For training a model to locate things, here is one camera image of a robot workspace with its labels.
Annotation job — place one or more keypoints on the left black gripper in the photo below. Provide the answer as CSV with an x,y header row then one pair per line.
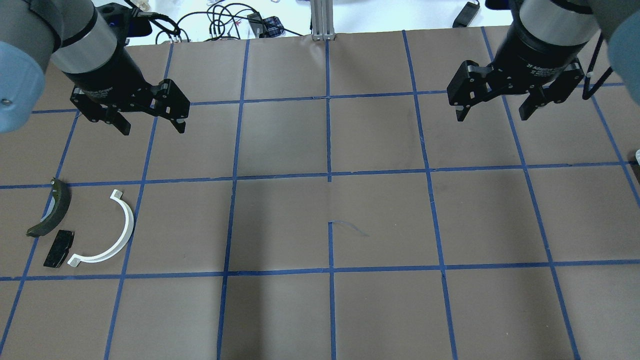
x,y
111,69

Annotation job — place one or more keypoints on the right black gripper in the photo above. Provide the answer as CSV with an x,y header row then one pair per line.
x,y
544,56

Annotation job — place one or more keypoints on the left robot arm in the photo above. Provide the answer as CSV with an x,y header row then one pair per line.
x,y
88,45

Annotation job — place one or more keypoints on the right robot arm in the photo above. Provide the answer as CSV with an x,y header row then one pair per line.
x,y
572,22

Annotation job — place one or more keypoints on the olive brake shoe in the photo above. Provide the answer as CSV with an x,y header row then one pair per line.
x,y
56,211

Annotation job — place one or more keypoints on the black brake pad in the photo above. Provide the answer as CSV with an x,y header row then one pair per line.
x,y
59,249

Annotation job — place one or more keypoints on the aluminium frame post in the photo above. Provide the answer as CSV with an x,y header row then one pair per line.
x,y
322,20

